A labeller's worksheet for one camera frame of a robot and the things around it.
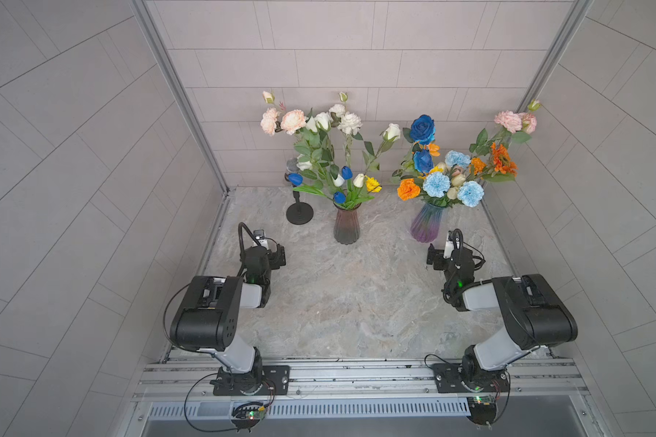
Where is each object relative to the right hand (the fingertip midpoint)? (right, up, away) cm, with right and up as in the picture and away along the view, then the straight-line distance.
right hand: (444, 241), depth 95 cm
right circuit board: (0, -40, -25) cm, 47 cm away
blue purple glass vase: (-6, +5, +1) cm, 8 cm away
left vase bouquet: (-38, +26, -10) cm, 47 cm away
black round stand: (-53, +10, +11) cm, 55 cm away
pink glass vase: (-34, +4, +9) cm, 36 cm away
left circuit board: (-59, -39, -29) cm, 76 cm away
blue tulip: (-35, +23, -12) cm, 43 cm away
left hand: (-62, 0, +1) cm, 62 cm away
